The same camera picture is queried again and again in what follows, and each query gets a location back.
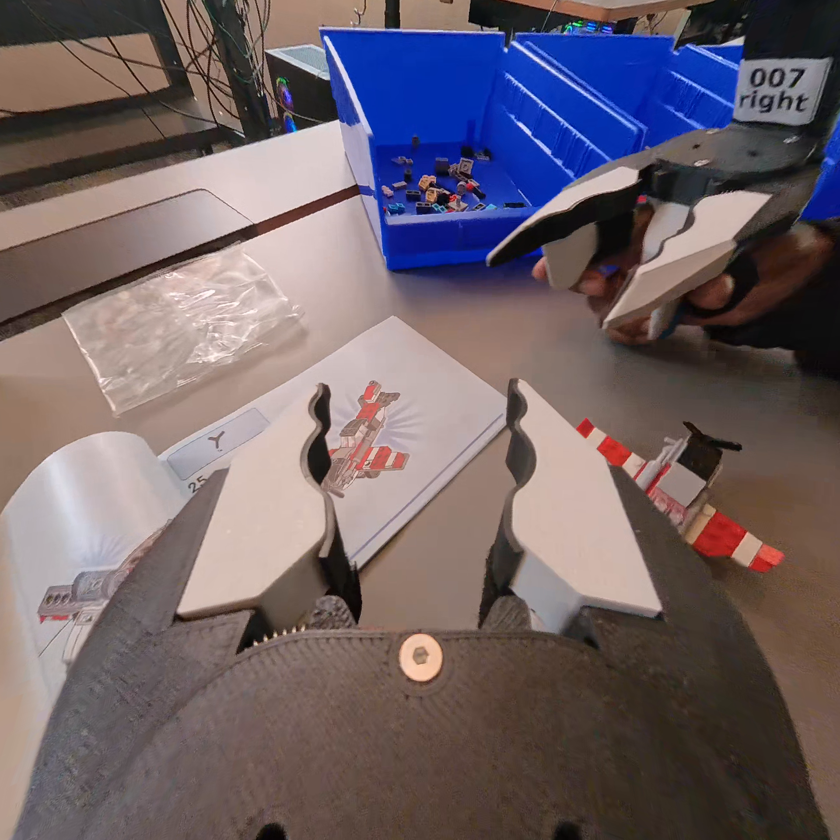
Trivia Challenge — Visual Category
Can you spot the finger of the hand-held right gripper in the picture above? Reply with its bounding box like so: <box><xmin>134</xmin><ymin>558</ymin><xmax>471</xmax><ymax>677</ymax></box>
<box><xmin>486</xmin><ymin>165</ymin><xmax>648</xmax><ymax>291</ymax></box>
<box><xmin>600</xmin><ymin>190</ymin><xmax>775</xmax><ymax>342</ymax></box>

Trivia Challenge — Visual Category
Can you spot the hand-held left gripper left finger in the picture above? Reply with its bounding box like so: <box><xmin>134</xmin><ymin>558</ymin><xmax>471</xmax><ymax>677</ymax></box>
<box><xmin>176</xmin><ymin>382</ymin><xmax>363</xmax><ymax>631</ymax></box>

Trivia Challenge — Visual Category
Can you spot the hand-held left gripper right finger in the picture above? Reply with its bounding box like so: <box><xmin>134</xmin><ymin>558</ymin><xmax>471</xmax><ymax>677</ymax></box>
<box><xmin>479</xmin><ymin>377</ymin><xmax>664</xmax><ymax>635</ymax></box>

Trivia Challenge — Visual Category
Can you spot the toy brick airplane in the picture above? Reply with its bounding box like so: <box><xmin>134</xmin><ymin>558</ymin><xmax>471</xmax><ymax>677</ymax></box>
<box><xmin>576</xmin><ymin>418</ymin><xmax>786</xmax><ymax>573</ymax></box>

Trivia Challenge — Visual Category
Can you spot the person's right forearm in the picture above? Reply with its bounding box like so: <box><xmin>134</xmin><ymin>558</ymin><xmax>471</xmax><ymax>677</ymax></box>
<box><xmin>705</xmin><ymin>220</ymin><xmax>840</xmax><ymax>380</ymax></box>

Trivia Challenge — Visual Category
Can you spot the grey desk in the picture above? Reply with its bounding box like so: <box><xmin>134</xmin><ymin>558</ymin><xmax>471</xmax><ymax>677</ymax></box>
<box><xmin>0</xmin><ymin>118</ymin><xmax>840</xmax><ymax>840</ymax></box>

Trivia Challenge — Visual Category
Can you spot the person's right hand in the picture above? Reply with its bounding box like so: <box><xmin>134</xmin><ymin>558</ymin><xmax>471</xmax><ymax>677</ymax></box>
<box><xmin>532</xmin><ymin>223</ymin><xmax>837</xmax><ymax>349</ymax></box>

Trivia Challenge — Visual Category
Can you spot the blue plastic bin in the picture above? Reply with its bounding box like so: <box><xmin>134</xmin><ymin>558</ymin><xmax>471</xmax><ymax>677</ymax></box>
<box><xmin>650</xmin><ymin>39</ymin><xmax>749</xmax><ymax>132</ymax></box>
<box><xmin>319</xmin><ymin>26</ymin><xmax>549</xmax><ymax>271</ymax></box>
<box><xmin>502</xmin><ymin>31</ymin><xmax>677</xmax><ymax>198</ymax></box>

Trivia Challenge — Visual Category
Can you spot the pile of small loose bricks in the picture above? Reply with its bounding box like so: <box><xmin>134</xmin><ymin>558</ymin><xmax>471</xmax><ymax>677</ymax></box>
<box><xmin>382</xmin><ymin>134</ymin><xmax>530</xmax><ymax>217</ymax></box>

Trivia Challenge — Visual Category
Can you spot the open instruction booklet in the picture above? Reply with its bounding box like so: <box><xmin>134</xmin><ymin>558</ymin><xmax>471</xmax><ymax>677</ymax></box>
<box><xmin>0</xmin><ymin>315</ymin><xmax>508</xmax><ymax>697</ymax></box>

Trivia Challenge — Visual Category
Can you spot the clear plastic bag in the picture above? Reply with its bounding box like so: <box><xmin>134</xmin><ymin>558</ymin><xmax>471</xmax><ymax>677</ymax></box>
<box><xmin>62</xmin><ymin>246</ymin><xmax>308</xmax><ymax>416</ymax></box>

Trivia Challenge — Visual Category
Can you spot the computer tower with coloured lights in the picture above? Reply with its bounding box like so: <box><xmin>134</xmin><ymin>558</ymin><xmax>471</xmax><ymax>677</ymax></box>
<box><xmin>266</xmin><ymin>43</ymin><xmax>339</xmax><ymax>135</ymax></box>

